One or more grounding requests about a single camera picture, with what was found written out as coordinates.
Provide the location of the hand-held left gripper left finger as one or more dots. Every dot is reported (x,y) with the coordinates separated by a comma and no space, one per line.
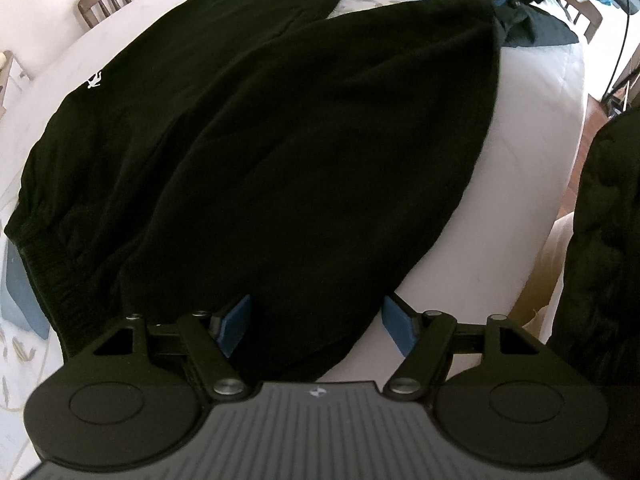
(235,327)

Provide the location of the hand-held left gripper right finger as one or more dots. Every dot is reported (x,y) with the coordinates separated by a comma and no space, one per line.
(397,325)

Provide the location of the black pants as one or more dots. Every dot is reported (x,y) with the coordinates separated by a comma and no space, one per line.
(250,160)

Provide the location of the black sweatpants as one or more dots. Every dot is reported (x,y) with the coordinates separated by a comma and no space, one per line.
(530,135)

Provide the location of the black quilted jacket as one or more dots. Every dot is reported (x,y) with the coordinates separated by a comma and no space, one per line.
(605,240)

